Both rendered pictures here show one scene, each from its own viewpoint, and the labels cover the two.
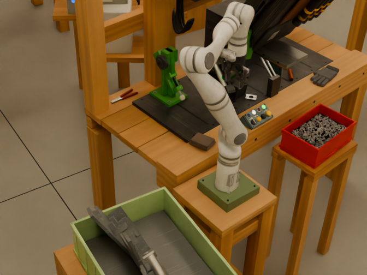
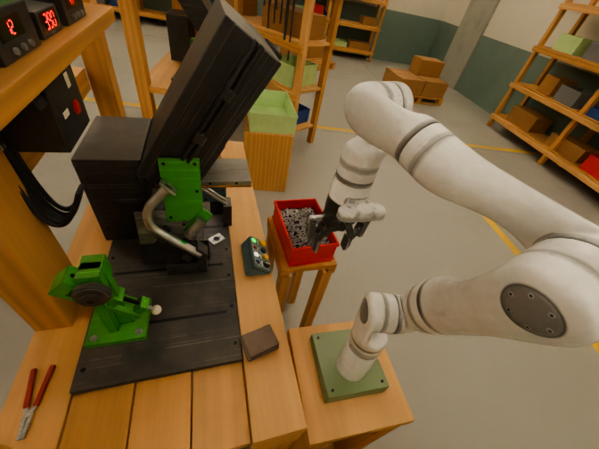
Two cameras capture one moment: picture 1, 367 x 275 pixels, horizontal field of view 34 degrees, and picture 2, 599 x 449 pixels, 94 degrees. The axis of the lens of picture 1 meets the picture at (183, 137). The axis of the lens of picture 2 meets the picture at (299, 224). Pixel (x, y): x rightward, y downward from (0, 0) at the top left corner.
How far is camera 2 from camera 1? 222 cm
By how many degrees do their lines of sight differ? 52
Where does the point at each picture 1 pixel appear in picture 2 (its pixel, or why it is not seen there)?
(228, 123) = not seen: hidden behind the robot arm
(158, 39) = (28, 260)
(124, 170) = not seen: hidden behind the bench
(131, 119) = (110, 422)
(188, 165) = (292, 393)
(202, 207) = (364, 419)
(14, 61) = not seen: outside the picture
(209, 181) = (337, 381)
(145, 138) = (178, 425)
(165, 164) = (272, 431)
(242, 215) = (391, 374)
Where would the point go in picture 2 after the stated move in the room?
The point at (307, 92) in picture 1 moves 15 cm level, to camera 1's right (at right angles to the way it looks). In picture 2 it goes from (248, 198) to (265, 183)
